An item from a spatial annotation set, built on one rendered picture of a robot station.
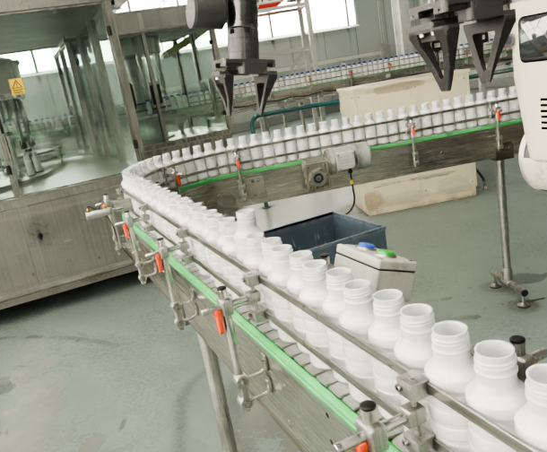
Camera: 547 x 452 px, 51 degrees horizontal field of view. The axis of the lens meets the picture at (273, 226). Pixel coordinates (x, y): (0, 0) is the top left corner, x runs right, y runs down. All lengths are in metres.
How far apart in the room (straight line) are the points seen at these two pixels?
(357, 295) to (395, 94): 4.70
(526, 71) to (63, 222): 3.72
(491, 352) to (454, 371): 0.04
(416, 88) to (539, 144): 4.25
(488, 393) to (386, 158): 2.49
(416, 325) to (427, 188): 4.96
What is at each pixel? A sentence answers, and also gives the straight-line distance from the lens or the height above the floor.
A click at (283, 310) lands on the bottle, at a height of 1.06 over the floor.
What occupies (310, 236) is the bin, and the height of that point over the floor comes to 0.89.
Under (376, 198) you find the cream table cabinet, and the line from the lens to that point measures 5.45.
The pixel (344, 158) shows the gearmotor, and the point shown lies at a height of 1.00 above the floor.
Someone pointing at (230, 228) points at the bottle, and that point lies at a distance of 1.15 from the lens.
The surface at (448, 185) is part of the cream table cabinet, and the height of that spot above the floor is 0.15.
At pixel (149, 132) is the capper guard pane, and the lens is 6.47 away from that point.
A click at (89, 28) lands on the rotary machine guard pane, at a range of 4.51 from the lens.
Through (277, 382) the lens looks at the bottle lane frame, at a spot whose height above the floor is 0.93.
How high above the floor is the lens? 1.45
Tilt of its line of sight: 15 degrees down
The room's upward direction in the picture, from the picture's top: 10 degrees counter-clockwise
